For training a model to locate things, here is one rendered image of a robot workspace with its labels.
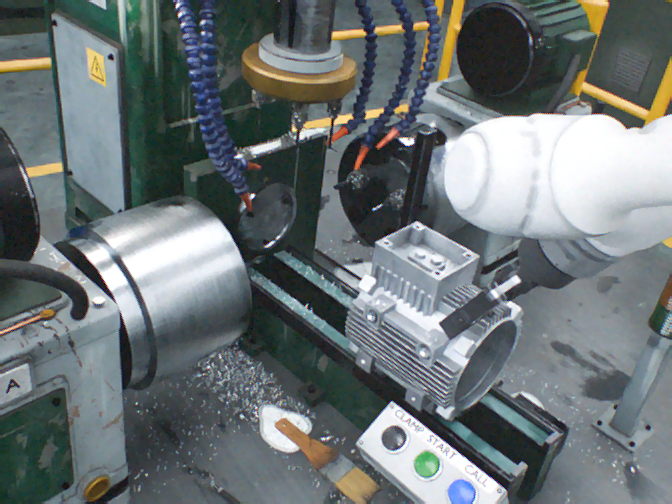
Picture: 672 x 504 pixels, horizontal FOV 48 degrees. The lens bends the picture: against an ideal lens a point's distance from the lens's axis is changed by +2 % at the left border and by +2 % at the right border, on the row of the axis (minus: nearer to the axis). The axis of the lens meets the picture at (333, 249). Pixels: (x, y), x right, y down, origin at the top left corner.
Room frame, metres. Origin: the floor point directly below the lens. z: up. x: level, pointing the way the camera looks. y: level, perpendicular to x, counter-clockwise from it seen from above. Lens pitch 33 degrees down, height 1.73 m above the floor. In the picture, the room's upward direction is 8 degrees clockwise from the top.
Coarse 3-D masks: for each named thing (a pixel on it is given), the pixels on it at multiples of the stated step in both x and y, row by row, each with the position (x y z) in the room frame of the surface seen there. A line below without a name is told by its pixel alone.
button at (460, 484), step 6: (456, 480) 0.57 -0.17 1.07; (462, 480) 0.57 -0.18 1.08; (450, 486) 0.56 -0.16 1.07; (456, 486) 0.56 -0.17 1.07; (462, 486) 0.56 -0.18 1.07; (468, 486) 0.56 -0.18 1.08; (450, 492) 0.56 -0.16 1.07; (456, 492) 0.56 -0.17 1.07; (462, 492) 0.56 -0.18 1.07; (468, 492) 0.56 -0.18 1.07; (474, 492) 0.56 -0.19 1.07; (450, 498) 0.55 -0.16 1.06; (456, 498) 0.55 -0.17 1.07; (462, 498) 0.55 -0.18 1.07; (468, 498) 0.55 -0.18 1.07; (474, 498) 0.55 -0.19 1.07
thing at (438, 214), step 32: (384, 128) 1.31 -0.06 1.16; (416, 128) 1.32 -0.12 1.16; (448, 128) 1.34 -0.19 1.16; (352, 160) 1.31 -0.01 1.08; (384, 160) 1.26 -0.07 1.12; (352, 192) 1.31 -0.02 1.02; (384, 192) 1.25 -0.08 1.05; (352, 224) 1.30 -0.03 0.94; (384, 224) 1.25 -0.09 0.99; (448, 224) 1.23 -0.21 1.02
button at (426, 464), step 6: (420, 456) 0.60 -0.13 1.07; (426, 456) 0.60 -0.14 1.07; (432, 456) 0.60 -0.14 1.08; (414, 462) 0.59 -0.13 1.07; (420, 462) 0.59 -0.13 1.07; (426, 462) 0.59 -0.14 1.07; (432, 462) 0.59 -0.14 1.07; (438, 462) 0.59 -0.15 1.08; (414, 468) 0.59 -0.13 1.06; (420, 468) 0.59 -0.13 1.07; (426, 468) 0.58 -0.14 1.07; (432, 468) 0.58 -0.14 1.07; (438, 468) 0.59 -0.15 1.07; (420, 474) 0.58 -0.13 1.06; (426, 474) 0.58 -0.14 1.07; (432, 474) 0.58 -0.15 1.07
